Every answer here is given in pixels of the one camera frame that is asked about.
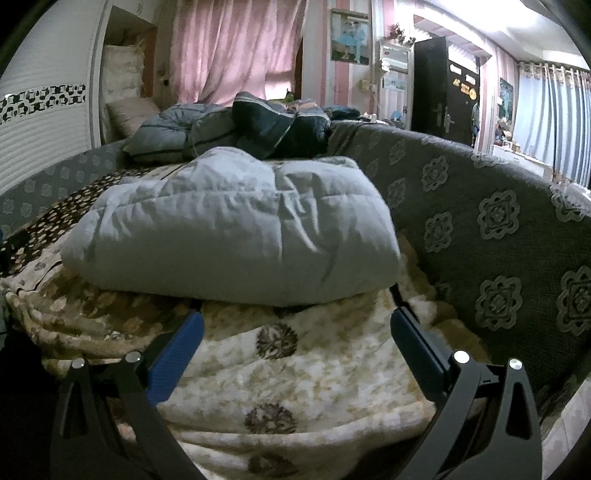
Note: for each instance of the beige pillow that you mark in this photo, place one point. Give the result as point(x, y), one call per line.
point(131, 113)

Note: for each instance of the light blue puffer jacket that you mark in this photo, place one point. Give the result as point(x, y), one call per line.
point(231, 230)

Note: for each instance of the white framed mirror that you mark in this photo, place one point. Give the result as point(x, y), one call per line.
point(395, 83)

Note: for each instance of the pink curtain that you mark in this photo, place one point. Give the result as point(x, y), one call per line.
point(231, 46)

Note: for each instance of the small wall poster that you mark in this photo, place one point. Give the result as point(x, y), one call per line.
point(506, 99)

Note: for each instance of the white louvered wardrobe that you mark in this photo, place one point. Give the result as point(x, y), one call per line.
point(46, 138)

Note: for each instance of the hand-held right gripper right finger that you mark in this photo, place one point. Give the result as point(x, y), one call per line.
point(415, 341)

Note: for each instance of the light blue striped quilt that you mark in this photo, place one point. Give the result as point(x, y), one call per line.
point(161, 129)

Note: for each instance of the white cabinet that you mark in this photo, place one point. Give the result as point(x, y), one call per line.
point(521, 159)

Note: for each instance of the cream floral blanket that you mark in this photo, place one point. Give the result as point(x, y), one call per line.
point(300, 378)

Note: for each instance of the brown dotted blanket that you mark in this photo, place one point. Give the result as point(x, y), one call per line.
point(60, 217)

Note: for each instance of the black door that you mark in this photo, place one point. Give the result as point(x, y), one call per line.
point(429, 92)

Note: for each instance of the dark blue quilt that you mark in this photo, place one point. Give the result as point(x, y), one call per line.
point(263, 124)

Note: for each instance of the blue striped curtain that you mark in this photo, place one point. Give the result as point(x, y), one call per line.
point(554, 115)

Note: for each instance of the stack of white bedding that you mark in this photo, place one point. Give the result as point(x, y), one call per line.
point(122, 69)

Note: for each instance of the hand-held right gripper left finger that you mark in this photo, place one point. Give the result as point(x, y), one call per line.
point(178, 350)

